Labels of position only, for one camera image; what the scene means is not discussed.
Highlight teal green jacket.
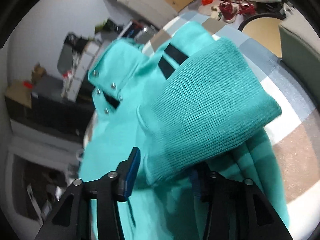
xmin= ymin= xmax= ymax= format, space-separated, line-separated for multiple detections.
xmin=80 ymin=22 xmax=289 ymax=239

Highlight checkered bed sheet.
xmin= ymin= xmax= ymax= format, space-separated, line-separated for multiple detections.
xmin=142 ymin=12 xmax=319 ymax=207

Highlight white drawer cabinet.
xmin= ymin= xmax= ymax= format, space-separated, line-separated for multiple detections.
xmin=61 ymin=40 xmax=102 ymax=102

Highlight red shoes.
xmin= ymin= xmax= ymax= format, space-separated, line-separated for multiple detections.
xmin=219 ymin=0 xmax=256 ymax=23

